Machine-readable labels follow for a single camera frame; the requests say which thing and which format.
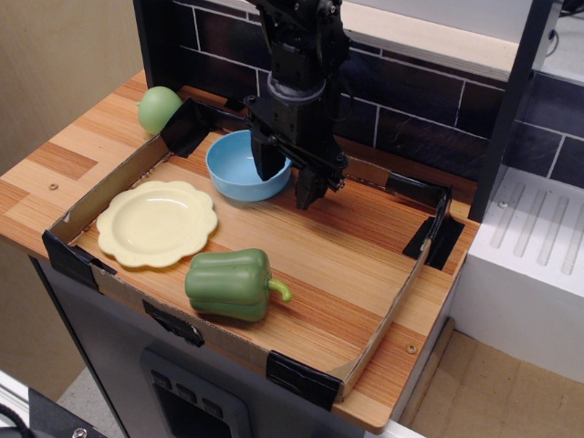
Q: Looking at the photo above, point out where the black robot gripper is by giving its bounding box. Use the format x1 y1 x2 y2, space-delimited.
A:
244 76 348 210

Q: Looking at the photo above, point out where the light blue bowl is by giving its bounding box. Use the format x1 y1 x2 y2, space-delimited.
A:
205 130 292 202

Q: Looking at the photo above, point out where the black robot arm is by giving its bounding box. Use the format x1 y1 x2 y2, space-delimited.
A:
245 1 351 210

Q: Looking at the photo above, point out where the pale yellow scalloped plate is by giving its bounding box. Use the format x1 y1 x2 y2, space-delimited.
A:
96 181 218 268

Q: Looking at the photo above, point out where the cardboard fence with black tape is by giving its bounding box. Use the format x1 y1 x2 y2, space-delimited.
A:
43 100 474 409

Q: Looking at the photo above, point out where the green toy bell pepper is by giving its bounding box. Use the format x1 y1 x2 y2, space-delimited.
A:
184 248 292 322

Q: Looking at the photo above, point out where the light green round toy fruit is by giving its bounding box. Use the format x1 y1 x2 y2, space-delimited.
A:
136 86 183 135

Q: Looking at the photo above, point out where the grey toy oven panel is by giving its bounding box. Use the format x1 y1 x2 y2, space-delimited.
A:
141 349 252 437

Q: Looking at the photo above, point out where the white toy sink drainboard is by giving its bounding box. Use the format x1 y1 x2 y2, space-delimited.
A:
450 168 583 381

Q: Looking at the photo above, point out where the black vertical post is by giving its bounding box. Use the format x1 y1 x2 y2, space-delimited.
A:
468 0 563 223

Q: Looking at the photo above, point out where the black device with cable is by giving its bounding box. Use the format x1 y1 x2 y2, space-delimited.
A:
1 388 107 438

